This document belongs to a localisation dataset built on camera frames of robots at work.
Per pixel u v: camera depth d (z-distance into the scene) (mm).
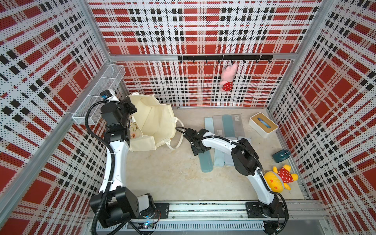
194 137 717
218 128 1078
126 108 638
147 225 693
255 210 734
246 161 553
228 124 1117
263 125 1047
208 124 1106
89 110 558
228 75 930
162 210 735
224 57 884
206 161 889
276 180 767
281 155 842
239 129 1086
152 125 1012
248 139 998
